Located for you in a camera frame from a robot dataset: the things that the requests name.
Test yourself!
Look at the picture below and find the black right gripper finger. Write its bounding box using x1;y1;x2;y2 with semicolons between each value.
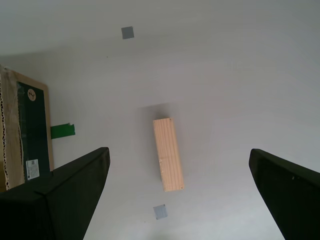
248;148;320;240
0;146;111;240

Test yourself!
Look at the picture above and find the light wooden block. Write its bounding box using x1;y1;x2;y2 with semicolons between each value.
152;117;185;193

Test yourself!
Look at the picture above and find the open cardboard box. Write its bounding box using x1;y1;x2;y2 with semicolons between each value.
0;64;55;192

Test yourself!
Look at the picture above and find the green tape strip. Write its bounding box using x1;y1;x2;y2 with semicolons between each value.
50;122;76;140

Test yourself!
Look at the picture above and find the grey tape square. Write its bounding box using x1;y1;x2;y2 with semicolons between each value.
121;25;135;40
152;204;169;221

